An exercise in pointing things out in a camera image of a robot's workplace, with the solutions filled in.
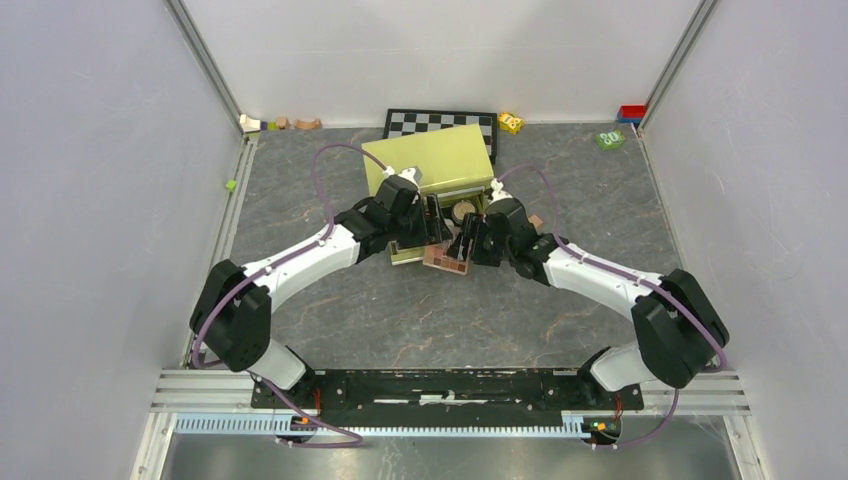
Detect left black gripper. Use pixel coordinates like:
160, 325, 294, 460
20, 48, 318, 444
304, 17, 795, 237
389, 194, 453, 251

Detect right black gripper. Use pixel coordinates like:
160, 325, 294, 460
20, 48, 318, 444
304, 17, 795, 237
444, 212, 513, 267

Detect round powder jar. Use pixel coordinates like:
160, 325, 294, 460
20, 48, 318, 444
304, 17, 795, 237
450, 200, 478, 225

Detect eyeshadow palette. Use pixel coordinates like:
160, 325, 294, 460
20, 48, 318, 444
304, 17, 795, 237
422, 242, 469, 275

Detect green makeup organizer box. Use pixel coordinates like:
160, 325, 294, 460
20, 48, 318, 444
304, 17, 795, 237
362, 125, 494, 266

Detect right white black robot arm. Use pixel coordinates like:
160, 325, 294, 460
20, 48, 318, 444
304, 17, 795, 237
448, 198, 730, 408

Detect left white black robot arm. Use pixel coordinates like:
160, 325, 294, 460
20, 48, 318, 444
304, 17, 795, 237
189, 167, 423, 408

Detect brown wooden cube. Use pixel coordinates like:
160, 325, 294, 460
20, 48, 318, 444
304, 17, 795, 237
528, 215, 544, 231

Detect black white checkerboard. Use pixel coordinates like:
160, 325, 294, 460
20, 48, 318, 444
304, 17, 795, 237
382, 108, 498, 165

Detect yellow toy block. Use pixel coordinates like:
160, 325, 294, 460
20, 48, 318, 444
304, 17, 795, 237
497, 112, 525, 135

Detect wooden arch block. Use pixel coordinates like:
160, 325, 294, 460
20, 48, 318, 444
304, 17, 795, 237
292, 118, 323, 130

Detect green number block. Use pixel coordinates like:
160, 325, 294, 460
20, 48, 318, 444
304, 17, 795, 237
595, 130, 626, 151

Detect white toy piece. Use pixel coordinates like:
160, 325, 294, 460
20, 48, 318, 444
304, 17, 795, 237
239, 114, 265, 134

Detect red blue blocks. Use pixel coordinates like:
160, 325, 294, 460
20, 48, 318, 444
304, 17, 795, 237
616, 105, 647, 125

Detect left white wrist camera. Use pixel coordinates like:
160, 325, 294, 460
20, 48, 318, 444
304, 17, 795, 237
382, 166, 423, 192

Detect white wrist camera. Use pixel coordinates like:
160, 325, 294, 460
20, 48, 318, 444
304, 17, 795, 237
485, 182, 513, 214
382, 166, 423, 192

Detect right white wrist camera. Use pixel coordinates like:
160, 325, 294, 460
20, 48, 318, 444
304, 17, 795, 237
485, 182, 513, 214

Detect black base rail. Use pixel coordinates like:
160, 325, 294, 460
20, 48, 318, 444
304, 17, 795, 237
251, 368, 644, 441

